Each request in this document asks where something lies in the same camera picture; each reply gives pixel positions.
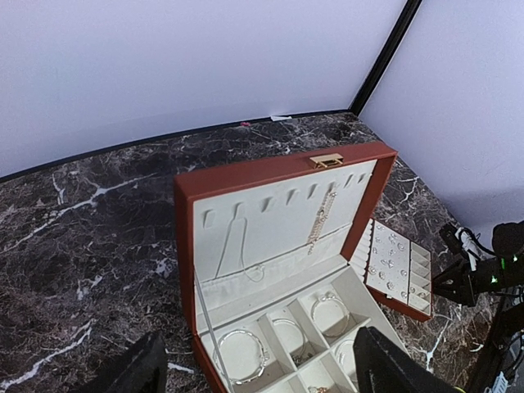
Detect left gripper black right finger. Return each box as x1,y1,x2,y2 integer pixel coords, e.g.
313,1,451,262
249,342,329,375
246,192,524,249
353,327,463,393

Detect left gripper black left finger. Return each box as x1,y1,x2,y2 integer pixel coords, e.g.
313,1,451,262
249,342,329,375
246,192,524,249
0,330,169,393

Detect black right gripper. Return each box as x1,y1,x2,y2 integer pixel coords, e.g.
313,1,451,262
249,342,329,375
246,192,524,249
450,262,477,307

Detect brown ring earring tray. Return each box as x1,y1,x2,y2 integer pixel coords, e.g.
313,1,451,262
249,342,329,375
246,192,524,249
350,219,432,322

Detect silver beaded bangle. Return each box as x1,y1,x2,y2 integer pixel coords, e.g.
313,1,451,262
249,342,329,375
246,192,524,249
310,292,350,338

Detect brown wooden jewelry box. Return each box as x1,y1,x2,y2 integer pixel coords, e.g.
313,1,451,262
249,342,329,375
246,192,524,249
174,142,400,392

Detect silver wrap bangle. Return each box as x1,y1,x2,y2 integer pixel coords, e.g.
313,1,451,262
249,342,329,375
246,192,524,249
335,339,356,376

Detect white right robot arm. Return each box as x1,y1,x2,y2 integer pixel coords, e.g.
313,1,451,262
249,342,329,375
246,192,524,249
432,222,523,392

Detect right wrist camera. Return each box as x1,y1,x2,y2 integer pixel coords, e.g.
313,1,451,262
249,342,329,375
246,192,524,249
439,223,481,260

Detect silver chain cuff bracelet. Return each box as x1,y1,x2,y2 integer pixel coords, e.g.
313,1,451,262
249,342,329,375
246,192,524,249
216,329,273,388

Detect thin silver pendant necklace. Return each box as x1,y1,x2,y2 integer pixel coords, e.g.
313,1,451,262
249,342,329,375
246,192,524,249
215,204,267,283

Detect gold silver hanging chain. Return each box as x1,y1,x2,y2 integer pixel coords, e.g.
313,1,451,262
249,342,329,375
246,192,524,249
305,182,341,257

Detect black right frame post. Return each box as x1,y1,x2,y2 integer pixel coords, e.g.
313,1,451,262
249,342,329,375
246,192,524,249
348,0,422,116

